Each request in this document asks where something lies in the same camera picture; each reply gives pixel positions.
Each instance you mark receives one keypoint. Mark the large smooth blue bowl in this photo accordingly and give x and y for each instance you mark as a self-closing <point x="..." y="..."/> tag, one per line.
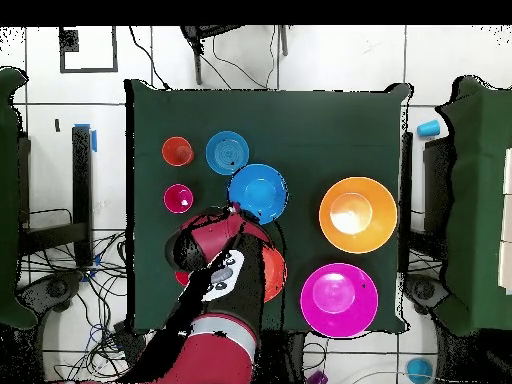
<point x="260" y="192"/>

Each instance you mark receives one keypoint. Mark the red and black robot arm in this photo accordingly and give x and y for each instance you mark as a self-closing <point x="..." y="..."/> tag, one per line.
<point x="224" y="360"/>

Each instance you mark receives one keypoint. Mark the white box stack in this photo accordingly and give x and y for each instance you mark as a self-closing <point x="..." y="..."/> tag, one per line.
<point x="507" y="220"/>

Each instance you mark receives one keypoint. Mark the orange-red plastic bowl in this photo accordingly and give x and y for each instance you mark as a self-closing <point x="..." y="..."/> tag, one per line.
<point x="276" y="272"/>

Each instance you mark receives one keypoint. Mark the small ringed blue bowl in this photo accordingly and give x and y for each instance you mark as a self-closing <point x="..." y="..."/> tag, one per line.
<point x="224" y="154"/>

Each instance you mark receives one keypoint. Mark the magenta plastic cup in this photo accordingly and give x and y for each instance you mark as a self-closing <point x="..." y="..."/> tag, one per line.
<point x="174" y="196"/>

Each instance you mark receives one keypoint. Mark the red plastic cup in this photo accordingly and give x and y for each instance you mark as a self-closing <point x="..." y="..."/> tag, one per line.
<point x="180" y="278"/>

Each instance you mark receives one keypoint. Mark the dark green tablecloth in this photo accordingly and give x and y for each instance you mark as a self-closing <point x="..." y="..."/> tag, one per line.
<point x="280" y="112"/>

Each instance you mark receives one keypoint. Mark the large yellow-orange plastic bowl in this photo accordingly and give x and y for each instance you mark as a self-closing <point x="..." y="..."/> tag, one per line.
<point x="358" y="232"/>

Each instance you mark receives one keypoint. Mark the orange plastic cup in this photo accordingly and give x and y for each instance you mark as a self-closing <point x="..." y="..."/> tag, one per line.
<point x="172" y="148"/>

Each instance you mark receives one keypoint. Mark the large pink plastic bowl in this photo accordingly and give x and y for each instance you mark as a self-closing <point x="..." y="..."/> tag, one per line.
<point x="340" y="300"/>

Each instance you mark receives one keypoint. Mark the purple plastic cup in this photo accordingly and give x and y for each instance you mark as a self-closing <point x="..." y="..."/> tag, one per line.
<point x="317" y="378"/>

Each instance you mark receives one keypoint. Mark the black power strip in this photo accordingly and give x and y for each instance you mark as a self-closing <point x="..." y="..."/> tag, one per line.
<point x="130" y="344"/>

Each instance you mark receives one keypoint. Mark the blue plastic cup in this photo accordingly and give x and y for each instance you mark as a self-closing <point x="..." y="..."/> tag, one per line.
<point x="419" y="370"/>
<point x="428" y="128"/>

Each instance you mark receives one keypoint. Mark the green cloth side table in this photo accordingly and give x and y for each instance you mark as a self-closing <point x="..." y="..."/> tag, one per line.
<point x="10" y="200"/>
<point x="476" y="200"/>

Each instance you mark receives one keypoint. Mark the black camera tripod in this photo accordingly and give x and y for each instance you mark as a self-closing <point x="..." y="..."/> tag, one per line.
<point x="196" y="60"/>

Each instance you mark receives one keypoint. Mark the black table frame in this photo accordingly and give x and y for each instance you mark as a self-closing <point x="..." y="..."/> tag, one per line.
<point x="82" y="180"/>
<point x="436" y="180"/>

